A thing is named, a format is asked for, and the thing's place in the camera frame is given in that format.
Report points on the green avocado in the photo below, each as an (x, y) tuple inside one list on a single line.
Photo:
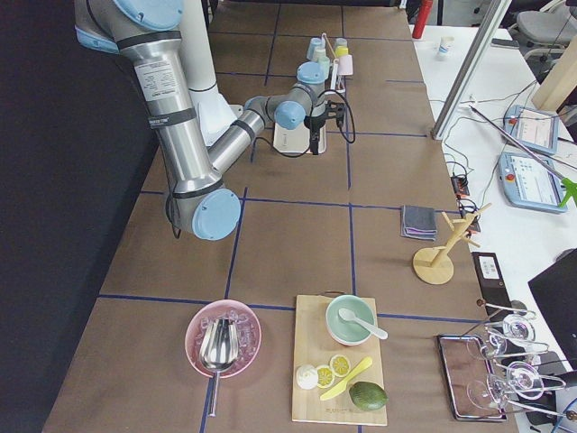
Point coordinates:
[(368, 396)]

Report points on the grey folded cloth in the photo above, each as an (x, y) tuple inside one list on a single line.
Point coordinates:
[(418, 222)]

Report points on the aluminium frame post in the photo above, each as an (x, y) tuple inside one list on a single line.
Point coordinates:
[(481, 42)]

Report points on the paper cup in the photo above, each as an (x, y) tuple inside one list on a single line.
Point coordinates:
[(444, 47)]

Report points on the green cup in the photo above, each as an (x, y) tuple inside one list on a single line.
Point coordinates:
[(325, 65)]

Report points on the pink cup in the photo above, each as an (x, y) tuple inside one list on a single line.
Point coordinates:
[(345, 65)]

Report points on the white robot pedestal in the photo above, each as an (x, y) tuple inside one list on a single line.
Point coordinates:
[(214, 113)]

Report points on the lemon slice upper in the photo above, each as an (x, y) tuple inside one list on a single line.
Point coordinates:
[(340, 364)]

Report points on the black box with label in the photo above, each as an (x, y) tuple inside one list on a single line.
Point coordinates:
[(489, 275)]

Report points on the lemon slice lower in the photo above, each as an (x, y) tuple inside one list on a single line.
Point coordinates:
[(325, 376)]

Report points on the lemon slice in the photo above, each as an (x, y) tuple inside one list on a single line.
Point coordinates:
[(340, 364), (325, 376)]

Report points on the white wire cup rack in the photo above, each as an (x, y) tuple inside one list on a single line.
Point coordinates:
[(337, 83)]

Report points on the yellow cup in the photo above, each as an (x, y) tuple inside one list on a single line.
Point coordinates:
[(341, 51)]

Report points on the teach pendant far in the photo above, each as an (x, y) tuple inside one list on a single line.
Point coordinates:
[(537, 130)]

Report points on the green tipped metal stand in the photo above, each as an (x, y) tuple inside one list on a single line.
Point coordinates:
[(569, 185)]

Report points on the teach pendant near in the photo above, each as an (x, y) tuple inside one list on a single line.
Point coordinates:
[(527, 184)]

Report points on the wine glass rack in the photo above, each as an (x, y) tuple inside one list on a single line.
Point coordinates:
[(510, 341)]

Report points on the green ceramic bowl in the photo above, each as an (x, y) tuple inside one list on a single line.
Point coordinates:
[(349, 332)]

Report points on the metal scoop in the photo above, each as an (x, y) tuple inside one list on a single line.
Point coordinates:
[(218, 352)]

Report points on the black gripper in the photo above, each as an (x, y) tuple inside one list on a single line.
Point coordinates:
[(315, 125)]

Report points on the beige rabbit tray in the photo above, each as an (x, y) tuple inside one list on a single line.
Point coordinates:
[(291, 141)]

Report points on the white plastic spoon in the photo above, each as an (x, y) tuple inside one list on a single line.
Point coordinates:
[(350, 316)]

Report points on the beige cup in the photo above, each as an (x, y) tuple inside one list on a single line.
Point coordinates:
[(319, 53)]

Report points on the blue cup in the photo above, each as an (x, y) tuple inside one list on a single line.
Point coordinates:
[(314, 47)]

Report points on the wooden mug tree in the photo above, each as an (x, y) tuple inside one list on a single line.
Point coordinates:
[(432, 264)]

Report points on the yellow plastic knife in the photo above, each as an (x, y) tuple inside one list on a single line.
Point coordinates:
[(340, 387)]

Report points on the pink ice bowl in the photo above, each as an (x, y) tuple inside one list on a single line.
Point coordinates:
[(248, 328)]

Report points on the wooden cutting board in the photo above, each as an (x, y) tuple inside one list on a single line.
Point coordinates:
[(314, 345)]

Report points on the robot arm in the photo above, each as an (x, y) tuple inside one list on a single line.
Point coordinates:
[(201, 136)]

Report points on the teach pendant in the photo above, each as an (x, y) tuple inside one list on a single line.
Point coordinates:
[(537, 130), (527, 184)]

